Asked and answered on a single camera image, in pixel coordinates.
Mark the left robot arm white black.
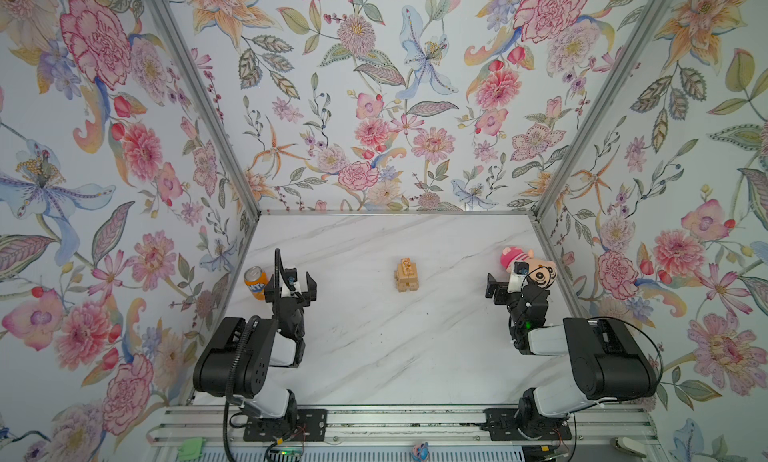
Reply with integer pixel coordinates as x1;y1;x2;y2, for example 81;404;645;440
193;269;317;425

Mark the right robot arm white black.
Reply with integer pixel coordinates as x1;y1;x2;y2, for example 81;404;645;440
485;274;660;420

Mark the orange soda can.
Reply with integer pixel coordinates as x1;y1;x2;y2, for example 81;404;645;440
243;266;269;301

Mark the pink plush doll toy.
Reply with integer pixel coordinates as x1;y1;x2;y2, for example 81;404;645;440
500;246;557;289

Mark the white object bottom right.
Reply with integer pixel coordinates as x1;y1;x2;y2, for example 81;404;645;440
611;437;648;458

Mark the green object bottom left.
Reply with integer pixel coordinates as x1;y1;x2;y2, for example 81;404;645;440
177;437;205;462

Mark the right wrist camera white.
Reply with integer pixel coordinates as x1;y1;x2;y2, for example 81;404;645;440
507;260;529;293

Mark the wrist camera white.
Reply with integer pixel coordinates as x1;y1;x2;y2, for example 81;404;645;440
280;268;300;297
507;260;529;293

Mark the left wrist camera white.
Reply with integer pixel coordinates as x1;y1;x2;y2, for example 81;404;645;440
280;268;300;297

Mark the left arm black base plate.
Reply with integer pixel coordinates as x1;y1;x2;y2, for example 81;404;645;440
243;409;328;442

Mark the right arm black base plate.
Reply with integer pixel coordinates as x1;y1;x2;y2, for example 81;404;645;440
480;408;572;442

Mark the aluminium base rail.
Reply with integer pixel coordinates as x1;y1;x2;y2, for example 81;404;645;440
147;404;658;447

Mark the small colourful object on rail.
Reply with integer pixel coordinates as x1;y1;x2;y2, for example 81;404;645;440
411;442;430;462

